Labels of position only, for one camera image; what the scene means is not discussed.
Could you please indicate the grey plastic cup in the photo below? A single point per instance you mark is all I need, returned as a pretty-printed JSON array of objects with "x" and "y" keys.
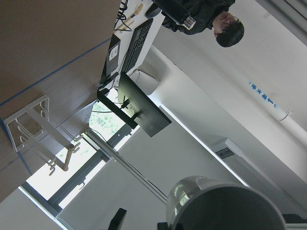
[{"x": 200, "y": 203}]

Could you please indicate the black computer monitor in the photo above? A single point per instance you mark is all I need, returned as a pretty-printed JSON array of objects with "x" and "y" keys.
[{"x": 137, "y": 109}]

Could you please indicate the black box with label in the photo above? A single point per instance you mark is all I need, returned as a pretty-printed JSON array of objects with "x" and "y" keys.
[{"x": 111, "y": 61}]

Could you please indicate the black keyboard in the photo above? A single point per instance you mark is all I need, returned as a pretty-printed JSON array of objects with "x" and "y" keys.
[{"x": 137, "y": 41}]

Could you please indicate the black computer mouse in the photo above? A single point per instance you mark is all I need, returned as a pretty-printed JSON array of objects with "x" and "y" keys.
[{"x": 153, "y": 11}]

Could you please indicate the black water bottle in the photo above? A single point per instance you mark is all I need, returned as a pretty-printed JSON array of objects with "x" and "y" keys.
[{"x": 174, "y": 10}]

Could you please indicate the person in black jacket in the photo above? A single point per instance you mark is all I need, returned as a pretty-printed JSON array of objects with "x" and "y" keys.
[{"x": 228, "y": 30}]

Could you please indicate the grey aluminium frame post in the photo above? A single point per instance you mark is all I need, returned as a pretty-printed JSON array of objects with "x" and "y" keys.
[{"x": 109, "y": 150}]

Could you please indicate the white wire cup rack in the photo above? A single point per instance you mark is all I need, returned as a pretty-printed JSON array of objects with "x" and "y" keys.
[{"x": 30, "y": 123}]

